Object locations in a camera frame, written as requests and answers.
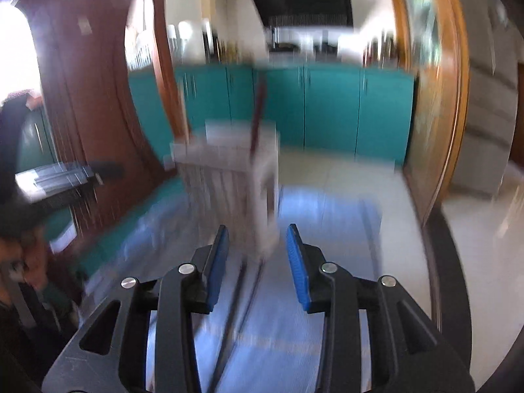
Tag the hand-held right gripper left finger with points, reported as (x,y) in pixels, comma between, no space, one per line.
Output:
(217,268)

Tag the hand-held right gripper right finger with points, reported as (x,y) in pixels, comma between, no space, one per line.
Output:
(297,268)

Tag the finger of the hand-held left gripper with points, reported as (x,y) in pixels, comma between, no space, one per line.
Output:
(108,170)

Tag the white slotted utensil basket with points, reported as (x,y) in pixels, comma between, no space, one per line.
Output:
(229,180)

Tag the person's left hand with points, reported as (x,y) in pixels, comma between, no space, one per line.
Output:
(28,258)

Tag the dark chopstick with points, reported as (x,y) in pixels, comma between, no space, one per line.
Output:
(229,331)
(249,299)

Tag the brown wooden chair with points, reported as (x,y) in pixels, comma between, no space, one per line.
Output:
(82,90)

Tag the teal lower kitchen cabinets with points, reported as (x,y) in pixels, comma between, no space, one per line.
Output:
(327,106)

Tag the wooden framed glass door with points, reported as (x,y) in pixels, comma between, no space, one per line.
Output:
(434,90)

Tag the black range hood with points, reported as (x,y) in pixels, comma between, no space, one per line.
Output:
(303,0)

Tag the grey refrigerator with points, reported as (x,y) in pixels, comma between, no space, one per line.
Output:
(487,90)

